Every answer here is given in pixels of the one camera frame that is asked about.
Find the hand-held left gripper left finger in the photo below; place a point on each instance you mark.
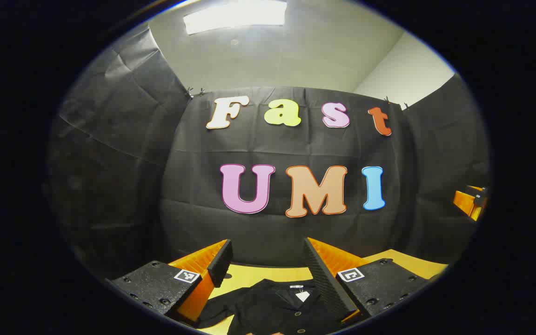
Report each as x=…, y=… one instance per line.
x=220, y=263

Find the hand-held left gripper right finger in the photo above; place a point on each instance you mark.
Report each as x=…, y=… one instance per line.
x=324, y=279

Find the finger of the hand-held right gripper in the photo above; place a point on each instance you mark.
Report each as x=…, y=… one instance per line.
x=465, y=201

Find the black button cardigan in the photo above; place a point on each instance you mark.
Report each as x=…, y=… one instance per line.
x=268, y=307

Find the black backdrop cloth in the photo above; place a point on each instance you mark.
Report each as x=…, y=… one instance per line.
x=203, y=186

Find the ceiling light panel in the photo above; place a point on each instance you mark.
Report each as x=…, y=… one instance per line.
x=235, y=16

